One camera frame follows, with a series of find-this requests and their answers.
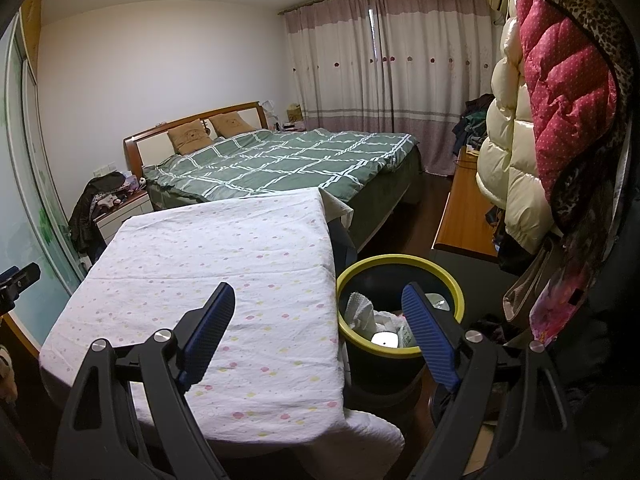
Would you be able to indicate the pink white curtain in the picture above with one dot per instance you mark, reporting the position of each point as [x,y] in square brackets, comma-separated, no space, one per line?
[350,60]

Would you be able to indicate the glass sliding wardrobe door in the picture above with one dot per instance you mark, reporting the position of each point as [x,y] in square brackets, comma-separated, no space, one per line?
[30,185]

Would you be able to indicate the wooden cabinet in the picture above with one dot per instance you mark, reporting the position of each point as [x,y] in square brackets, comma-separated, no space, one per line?
[465,210]

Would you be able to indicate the black bin with yellow rim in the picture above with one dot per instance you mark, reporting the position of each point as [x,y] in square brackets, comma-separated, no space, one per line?
[380,372]

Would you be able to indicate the cream puffer jacket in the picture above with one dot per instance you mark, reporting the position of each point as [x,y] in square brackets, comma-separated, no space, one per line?
[505,160]

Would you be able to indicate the red dotted jacket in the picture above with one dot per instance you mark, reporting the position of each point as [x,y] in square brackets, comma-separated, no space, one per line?
[560,85]

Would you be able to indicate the wooden bed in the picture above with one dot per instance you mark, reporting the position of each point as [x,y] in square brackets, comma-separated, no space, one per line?
[155,147]

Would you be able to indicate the small cardboard box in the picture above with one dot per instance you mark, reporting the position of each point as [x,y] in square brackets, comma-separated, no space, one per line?
[295,114]

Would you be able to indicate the white nightstand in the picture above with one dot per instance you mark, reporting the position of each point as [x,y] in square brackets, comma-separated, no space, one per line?
[125,215]

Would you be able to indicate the leopard print garment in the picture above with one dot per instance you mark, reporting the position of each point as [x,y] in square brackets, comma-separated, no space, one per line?
[585,0]

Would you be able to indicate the mixed clothes pile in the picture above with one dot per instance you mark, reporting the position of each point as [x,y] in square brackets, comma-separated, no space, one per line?
[472,125]

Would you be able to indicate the white dotted tablecloth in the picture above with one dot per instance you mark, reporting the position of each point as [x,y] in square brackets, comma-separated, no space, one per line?
[200,250]

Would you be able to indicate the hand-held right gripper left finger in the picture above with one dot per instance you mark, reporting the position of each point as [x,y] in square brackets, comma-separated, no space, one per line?
[207,335]

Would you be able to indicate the brown pillow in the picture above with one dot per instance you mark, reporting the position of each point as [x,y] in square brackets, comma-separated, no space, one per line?
[230,124]
[189,137]

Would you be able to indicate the green plastic bag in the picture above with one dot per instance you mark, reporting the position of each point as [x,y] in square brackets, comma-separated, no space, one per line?
[406,335]

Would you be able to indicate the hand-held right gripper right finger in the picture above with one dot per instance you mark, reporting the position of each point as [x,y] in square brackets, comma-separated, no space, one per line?
[430,335]

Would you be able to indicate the dark blue coat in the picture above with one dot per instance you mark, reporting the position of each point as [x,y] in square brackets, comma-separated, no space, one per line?
[620,310]

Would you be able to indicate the green plaid duvet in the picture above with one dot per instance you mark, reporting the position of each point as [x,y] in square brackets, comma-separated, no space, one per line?
[280,160]

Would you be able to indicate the dark clothes pile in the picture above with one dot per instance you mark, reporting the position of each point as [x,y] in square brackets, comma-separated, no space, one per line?
[95,200]

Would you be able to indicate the white box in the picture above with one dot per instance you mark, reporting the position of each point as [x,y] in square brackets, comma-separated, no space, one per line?
[385,341]

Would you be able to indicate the grey plastic packet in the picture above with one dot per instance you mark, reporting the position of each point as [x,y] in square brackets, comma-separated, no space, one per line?
[439,304]

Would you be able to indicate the beige shoulder bag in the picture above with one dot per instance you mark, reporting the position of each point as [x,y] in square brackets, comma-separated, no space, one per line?
[525,290]

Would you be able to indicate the pink floral garment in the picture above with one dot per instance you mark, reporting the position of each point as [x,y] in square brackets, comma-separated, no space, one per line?
[560,305]

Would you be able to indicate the white wall socket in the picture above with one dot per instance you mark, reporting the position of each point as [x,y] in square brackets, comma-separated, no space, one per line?
[104,170]

